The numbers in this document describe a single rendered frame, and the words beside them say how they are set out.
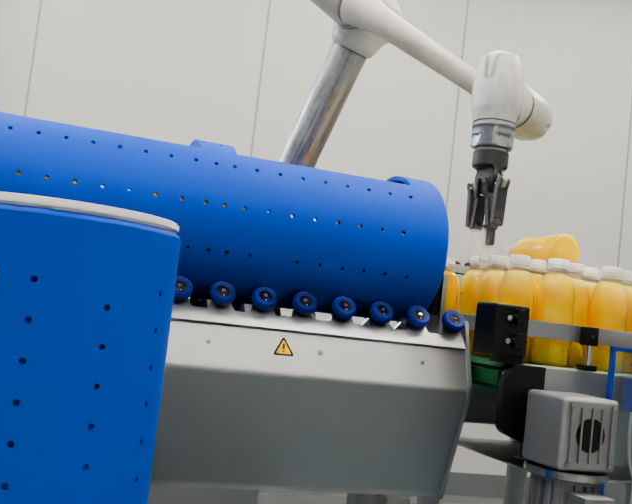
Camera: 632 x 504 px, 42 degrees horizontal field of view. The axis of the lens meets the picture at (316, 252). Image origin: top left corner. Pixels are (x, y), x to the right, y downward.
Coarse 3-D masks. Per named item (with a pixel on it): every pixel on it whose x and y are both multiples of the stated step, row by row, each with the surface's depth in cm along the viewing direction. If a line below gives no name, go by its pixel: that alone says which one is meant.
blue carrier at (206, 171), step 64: (0, 128) 128; (64, 128) 133; (64, 192) 129; (128, 192) 132; (192, 192) 136; (256, 192) 140; (320, 192) 145; (384, 192) 151; (192, 256) 137; (256, 256) 140; (320, 256) 144; (384, 256) 147
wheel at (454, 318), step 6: (450, 312) 156; (456, 312) 156; (444, 318) 155; (450, 318) 155; (456, 318) 155; (462, 318) 156; (444, 324) 155; (450, 324) 154; (456, 324) 154; (462, 324) 155; (450, 330) 155; (456, 330) 154
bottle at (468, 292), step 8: (472, 272) 170; (480, 272) 170; (464, 280) 170; (472, 280) 169; (480, 280) 169; (464, 288) 170; (472, 288) 168; (464, 296) 169; (472, 296) 168; (464, 304) 169; (472, 304) 168; (464, 312) 169; (472, 312) 168; (472, 336) 168; (472, 344) 167
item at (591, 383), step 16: (512, 368) 145; (528, 368) 146; (544, 368) 147; (560, 368) 151; (496, 384) 150; (512, 384) 145; (528, 384) 146; (544, 384) 147; (560, 384) 149; (576, 384) 150; (592, 384) 151; (480, 400) 195; (496, 400) 196; (512, 400) 145; (480, 416) 195; (496, 416) 145; (512, 416) 145; (512, 432) 145; (480, 448) 176; (496, 448) 179; (512, 448) 181; (512, 464) 159; (512, 480) 192; (512, 496) 192
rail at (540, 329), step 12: (528, 324) 149; (540, 324) 150; (552, 324) 151; (564, 324) 152; (540, 336) 150; (552, 336) 151; (564, 336) 152; (576, 336) 153; (600, 336) 154; (612, 336) 155; (624, 336) 156
